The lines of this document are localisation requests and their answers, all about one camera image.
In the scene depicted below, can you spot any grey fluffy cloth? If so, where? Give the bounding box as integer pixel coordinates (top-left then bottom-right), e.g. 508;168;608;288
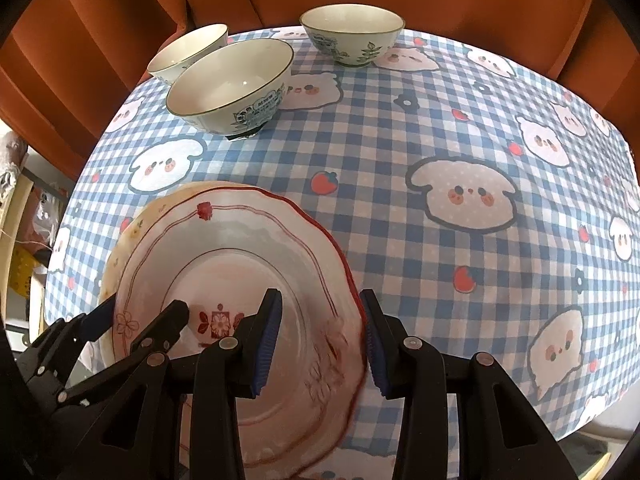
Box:
0;132;28;188

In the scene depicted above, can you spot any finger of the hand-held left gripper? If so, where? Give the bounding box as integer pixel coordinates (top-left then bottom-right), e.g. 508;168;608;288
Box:
60;294;118;361
127;300;191;361

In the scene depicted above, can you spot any blue checkered bear tablecloth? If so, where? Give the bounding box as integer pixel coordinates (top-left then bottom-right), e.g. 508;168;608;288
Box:
44;25;638;478

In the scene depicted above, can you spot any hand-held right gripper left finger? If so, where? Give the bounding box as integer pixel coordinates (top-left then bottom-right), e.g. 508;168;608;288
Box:
65;287;284;480

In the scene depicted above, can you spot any white bowl blue floral print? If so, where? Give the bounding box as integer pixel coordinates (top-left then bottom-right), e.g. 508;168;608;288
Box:
166;38;294;139
299;5;406;68
146;23;230;86

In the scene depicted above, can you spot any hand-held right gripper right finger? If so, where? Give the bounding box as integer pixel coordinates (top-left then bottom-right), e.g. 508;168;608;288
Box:
359;288;581;480

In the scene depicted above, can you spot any wooden shelf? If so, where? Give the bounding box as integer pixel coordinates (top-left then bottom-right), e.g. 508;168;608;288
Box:
0;160;76;346

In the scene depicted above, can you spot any white plate red pattern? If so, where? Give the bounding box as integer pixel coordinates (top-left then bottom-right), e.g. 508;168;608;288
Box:
102;184;371;478

